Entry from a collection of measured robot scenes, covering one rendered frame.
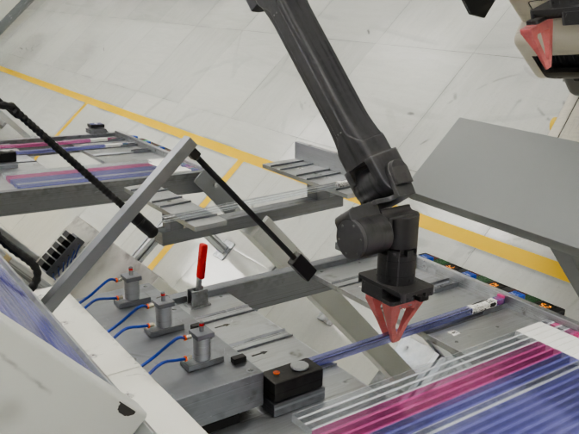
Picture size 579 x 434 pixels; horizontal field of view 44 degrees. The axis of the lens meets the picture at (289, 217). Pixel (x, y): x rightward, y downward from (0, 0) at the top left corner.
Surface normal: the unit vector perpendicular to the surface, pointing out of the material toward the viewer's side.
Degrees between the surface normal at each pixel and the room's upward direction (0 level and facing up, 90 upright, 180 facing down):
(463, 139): 0
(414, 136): 0
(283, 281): 90
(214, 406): 90
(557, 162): 0
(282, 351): 43
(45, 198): 90
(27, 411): 90
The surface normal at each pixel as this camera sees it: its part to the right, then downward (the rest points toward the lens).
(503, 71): -0.55, -0.59
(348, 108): 0.47, -0.34
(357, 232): -0.79, 0.16
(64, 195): 0.57, 0.26
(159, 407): 0.02, -0.96
